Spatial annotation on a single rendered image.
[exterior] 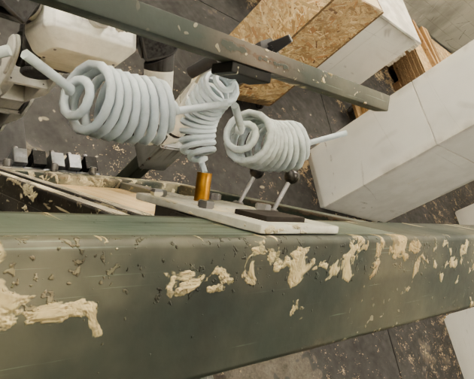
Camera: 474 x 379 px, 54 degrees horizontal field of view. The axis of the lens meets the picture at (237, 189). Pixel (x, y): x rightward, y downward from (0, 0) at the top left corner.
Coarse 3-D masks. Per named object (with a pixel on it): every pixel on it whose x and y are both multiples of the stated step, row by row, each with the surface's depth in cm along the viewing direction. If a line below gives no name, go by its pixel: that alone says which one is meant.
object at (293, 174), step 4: (288, 172) 111; (292, 172) 110; (296, 172) 111; (284, 176) 111; (288, 176) 111; (292, 176) 110; (296, 176) 111; (288, 180) 111; (292, 180) 111; (296, 180) 111; (288, 184) 111; (284, 188) 111; (284, 192) 110; (280, 196) 110; (276, 200) 110; (280, 200) 110; (276, 204) 109; (272, 208) 109; (276, 208) 109
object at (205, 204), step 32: (224, 64) 42; (192, 96) 47; (224, 96) 48; (192, 160) 50; (0, 192) 92; (32, 192) 78; (64, 192) 78; (160, 192) 48; (256, 224) 36; (288, 224) 38; (320, 224) 42
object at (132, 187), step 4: (120, 184) 158; (124, 184) 156; (128, 184) 154; (132, 184) 156; (136, 184) 158; (120, 188) 158; (124, 188) 156; (128, 188) 154; (132, 188) 152; (136, 188) 150; (140, 188) 149; (144, 188) 147; (148, 188) 148; (136, 192) 150; (140, 192) 149; (144, 192) 147; (148, 192) 145; (168, 192) 144
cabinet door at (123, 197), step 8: (88, 192) 136; (96, 192) 139; (104, 192) 142; (112, 192) 145; (120, 192) 146; (128, 192) 149; (112, 200) 122; (120, 200) 125; (128, 200) 127; (136, 200) 130; (136, 208) 111; (144, 208) 114; (152, 208) 116
